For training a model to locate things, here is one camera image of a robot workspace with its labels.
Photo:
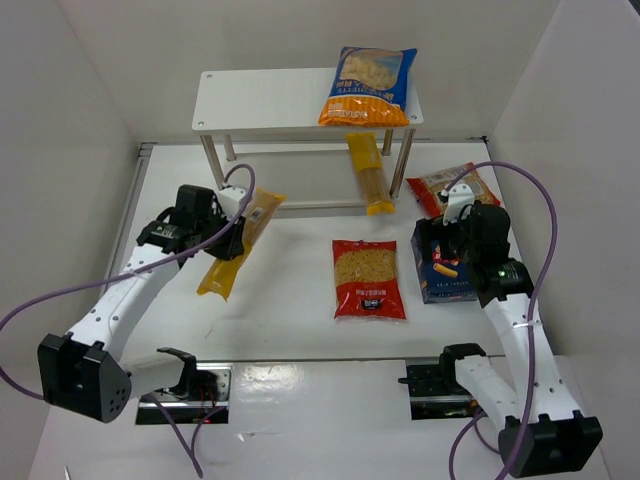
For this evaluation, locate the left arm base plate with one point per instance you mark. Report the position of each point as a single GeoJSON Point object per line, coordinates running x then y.
{"type": "Point", "coordinates": [208, 400]}

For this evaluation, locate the red fusilli bag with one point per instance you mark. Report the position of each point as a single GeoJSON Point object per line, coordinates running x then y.
{"type": "Point", "coordinates": [426, 188]}
{"type": "Point", "coordinates": [366, 280]}

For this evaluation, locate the yellow spaghetti bag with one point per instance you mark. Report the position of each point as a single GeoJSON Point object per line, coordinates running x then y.
{"type": "Point", "coordinates": [222, 274]}
{"type": "Point", "coordinates": [369, 172]}

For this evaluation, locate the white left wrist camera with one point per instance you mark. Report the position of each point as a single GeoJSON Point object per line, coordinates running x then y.
{"type": "Point", "coordinates": [233, 200]}

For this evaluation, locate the yellow spaghetti bag on shelf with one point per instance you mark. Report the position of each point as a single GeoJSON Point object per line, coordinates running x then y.
{"type": "Point", "coordinates": [369, 172]}

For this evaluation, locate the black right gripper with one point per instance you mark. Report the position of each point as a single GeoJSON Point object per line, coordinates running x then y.
{"type": "Point", "coordinates": [431, 240]}

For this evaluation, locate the blue orange pasta bag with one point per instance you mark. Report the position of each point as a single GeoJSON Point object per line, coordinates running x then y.
{"type": "Point", "coordinates": [369, 89]}

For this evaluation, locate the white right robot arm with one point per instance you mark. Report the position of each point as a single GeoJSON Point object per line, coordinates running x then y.
{"type": "Point", "coordinates": [541, 428]}

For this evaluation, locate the blue rigatoni pasta box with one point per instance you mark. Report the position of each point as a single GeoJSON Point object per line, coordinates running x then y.
{"type": "Point", "coordinates": [455, 287]}

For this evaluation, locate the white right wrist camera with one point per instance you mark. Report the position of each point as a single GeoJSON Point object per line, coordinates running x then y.
{"type": "Point", "coordinates": [459, 199]}

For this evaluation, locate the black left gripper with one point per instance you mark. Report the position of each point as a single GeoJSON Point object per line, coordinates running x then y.
{"type": "Point", "coordinates": [232, 240]}

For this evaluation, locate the white two-tier shelf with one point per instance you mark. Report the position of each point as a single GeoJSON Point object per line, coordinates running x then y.
{"type": "Point", "coordinates": [268, 119]}

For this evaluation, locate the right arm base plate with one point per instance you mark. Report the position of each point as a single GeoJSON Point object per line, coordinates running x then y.
{"type": "Point", "coordinates": [430, 397]}

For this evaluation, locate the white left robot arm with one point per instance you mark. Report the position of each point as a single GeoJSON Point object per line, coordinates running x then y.
{"type": "Point", "coordinates": [81, 371]}

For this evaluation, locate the red fusilli bag centre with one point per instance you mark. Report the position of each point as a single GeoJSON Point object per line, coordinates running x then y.
{"type": "Point", "coordinates": [366, 280]}

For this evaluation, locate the aluminium table edge rail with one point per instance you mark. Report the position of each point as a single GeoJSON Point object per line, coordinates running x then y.
{"type": "Point", "coordinates": [132, 197]}

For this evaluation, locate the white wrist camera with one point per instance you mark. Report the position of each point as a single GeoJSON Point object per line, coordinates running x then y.
{"type": "Point", "coordinates": [233, 200]}
{"type": "Point", "coordinates": [459, 199]}

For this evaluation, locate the red fusilli bag right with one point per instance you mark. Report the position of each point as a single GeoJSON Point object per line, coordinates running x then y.
{"type": "Point", "coordinates": [426, 188]}

